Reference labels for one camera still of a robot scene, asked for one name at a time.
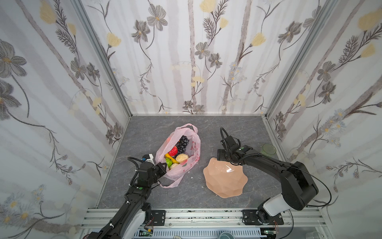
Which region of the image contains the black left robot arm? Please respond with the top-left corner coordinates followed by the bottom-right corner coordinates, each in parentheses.
top-left (87, 157), bottom-right (167, 239)

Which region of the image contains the red fake strawberry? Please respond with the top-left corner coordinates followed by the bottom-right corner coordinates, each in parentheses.
top-left (168, 146), bottom-right (178, 157)

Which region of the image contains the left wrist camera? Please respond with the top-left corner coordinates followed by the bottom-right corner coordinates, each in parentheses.
top-left (141, 153), bottom-right (155, 165)

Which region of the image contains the dark fake grape bunch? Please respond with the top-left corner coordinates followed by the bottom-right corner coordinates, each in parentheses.
top-left (176, 135), bottom-right (189, 154)

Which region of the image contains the pink scalloped bowl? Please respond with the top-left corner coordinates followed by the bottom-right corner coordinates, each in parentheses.
top-left (203, 157), bottom-right (248, 198)

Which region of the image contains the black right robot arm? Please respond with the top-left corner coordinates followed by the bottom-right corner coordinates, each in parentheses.
top-left (217, 127), bottom-right (332, 226)

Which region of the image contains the yellow fake banana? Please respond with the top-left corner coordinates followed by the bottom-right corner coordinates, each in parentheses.
top-left (165, 153), bottom-right (179, 164)

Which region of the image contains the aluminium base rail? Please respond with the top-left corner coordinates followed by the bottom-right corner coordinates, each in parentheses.
top-left (79, 207), bottom-right (333, 239)

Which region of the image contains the beige fake potato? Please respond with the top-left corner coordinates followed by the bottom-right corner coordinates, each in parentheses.
top-left (176, 153), bottom-right (189, 164)

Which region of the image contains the pale yellow fake fruit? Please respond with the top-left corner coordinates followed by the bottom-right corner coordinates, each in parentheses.
top-left (170, 163), bottom-right (179, 170)

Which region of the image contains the green translucent cup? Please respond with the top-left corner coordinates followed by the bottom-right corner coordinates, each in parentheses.
top-left (261, 143), bottom-right (277, 158)

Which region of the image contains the green fake custard apple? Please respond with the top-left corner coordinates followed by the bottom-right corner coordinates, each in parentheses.
top-left (165, 157), bottom-right (173, 169)

